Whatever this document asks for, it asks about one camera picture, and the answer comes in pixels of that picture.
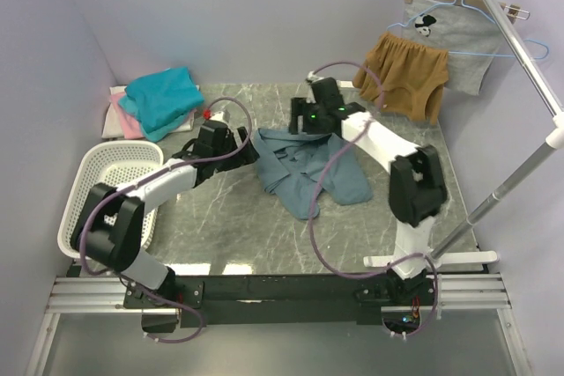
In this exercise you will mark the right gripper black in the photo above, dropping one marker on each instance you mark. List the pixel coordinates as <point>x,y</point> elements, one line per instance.
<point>297,109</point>

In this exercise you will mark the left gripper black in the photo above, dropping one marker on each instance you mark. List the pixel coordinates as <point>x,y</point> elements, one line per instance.
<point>247,155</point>

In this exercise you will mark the grey-blue t shirt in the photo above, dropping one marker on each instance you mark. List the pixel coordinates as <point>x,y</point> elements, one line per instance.
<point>289,166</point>

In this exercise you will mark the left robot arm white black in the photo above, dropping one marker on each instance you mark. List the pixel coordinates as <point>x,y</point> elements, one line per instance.
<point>109,227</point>

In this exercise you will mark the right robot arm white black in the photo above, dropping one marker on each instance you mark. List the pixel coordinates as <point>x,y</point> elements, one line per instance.
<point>417,189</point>

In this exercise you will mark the teal folded t shirt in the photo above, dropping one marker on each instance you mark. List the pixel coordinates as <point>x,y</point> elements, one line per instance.
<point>161,102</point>

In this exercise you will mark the brown shorts hanging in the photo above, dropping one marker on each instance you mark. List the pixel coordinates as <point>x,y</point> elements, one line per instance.
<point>405,77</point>

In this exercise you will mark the pink folded t shirt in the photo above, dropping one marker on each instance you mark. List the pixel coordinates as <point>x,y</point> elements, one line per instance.
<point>125,124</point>

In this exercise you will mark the white plastic laundry basket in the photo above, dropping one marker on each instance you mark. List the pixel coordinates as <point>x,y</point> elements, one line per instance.
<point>113,163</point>

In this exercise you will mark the white folded t shirt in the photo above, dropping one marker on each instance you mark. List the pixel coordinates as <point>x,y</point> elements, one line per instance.
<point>109,125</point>

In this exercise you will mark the grey panda shirt hanging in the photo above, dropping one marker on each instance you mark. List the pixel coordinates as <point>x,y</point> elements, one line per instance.
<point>465,73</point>

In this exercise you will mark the metal clothes rack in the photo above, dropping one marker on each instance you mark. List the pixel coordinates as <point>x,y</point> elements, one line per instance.
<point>489,135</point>

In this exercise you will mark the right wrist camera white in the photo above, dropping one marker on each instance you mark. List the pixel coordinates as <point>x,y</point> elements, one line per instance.
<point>315,76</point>

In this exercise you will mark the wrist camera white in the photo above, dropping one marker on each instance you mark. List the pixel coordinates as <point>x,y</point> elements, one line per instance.
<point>315,76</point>
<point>217,116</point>

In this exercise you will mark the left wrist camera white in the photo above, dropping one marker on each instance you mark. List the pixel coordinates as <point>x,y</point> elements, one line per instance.
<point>217,116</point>

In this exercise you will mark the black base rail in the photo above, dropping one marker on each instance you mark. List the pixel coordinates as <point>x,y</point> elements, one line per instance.
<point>200,301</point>

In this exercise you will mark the light blue wire hanger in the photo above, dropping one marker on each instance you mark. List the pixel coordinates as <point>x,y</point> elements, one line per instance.
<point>463,27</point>

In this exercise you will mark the aluminium frame rail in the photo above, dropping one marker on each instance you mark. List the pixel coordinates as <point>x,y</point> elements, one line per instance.
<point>107,294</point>

